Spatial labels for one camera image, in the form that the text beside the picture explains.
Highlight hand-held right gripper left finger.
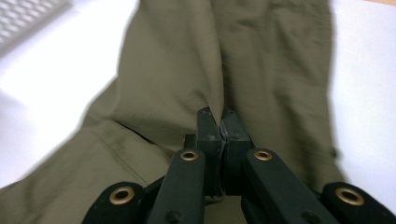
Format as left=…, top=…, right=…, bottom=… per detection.
left=184, top=106, right=224, bottom=198

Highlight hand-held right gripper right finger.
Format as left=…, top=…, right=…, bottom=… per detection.
left=222, top=108, right=255, bottom=196

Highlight olive green shorts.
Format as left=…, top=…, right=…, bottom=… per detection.
left=0, top=0, right=347, bottom=224

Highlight white perforated plastic basket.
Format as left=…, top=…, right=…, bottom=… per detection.
left=0, top=0, right=73, bottom=60

